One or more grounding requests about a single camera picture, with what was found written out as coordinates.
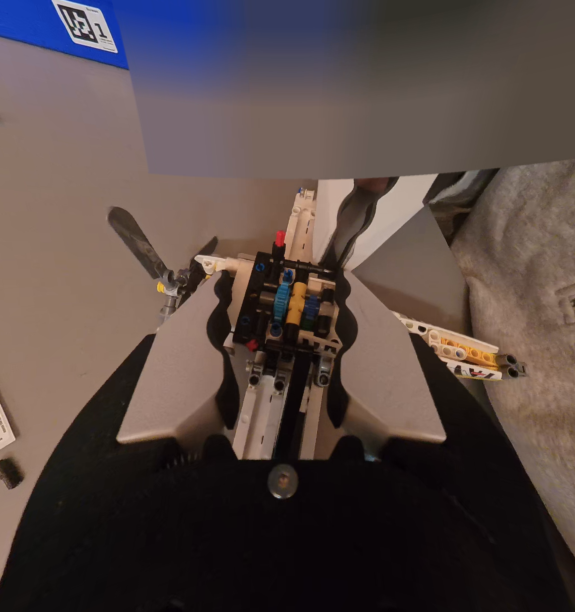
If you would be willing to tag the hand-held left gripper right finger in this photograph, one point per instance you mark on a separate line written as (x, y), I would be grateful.
(387, 373)

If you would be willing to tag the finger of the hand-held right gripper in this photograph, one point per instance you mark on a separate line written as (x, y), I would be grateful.
(411, 272)
(328, 215)

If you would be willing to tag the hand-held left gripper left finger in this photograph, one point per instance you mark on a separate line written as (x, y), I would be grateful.
(180, 373)

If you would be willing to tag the lego helicopter model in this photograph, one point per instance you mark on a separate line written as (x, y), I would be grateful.
(292, 306)

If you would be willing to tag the small black lego piece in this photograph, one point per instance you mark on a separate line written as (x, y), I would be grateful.
(9, 473)

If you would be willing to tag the grey fleece garment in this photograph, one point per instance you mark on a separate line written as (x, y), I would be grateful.
(540, 358)

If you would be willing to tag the white printed tag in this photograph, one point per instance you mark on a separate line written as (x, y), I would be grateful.
(84, 24)

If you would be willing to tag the blue board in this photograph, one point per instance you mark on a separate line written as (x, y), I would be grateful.
(24, 24)

